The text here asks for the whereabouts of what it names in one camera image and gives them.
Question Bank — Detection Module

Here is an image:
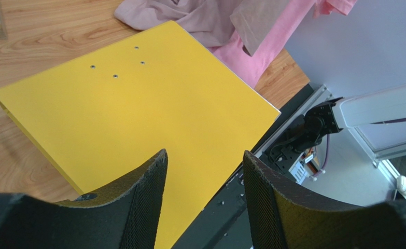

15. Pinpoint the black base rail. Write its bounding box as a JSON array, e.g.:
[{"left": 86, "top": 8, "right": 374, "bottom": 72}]
[{"left": 173, "top": 85, "right": 332, "bottom": 248}]

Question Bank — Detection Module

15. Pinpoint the dusty pink printed t shirt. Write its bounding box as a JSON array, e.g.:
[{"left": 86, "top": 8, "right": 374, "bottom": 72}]
[{"left": 114, "top": 0, "right": 289, "bottom": 56}]

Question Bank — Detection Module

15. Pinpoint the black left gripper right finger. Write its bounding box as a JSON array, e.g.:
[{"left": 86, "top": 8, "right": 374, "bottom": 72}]
[{"left": 243, "top": 151, "right": 406, "bottom": 248}]

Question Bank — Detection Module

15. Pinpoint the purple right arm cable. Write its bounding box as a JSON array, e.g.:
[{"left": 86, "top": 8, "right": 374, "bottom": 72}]
[{"left": 310, "top": 115, "right": 406, "bottom": 180}]

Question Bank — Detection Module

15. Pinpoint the yellow ring binder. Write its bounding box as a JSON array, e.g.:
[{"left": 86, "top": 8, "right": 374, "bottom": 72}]
[{"left": 0, "top": 21, "right": 280, "bottom": 248}]

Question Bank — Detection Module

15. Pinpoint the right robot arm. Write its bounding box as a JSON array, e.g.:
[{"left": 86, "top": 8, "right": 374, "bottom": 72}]
[{"left": 264, "top": 85, "right": 406, "bottom": 175}]

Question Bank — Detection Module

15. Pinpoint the bright pink t shirt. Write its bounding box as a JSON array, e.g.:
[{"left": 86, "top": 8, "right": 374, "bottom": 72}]
[{"left": 210, "top": 0, "right": 357, "bottom": 88}]

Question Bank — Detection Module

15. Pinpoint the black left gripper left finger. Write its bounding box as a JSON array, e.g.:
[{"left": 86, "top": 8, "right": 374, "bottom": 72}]
[{"left": 0, "top": 149, "right": 168, "bottom": 248}]

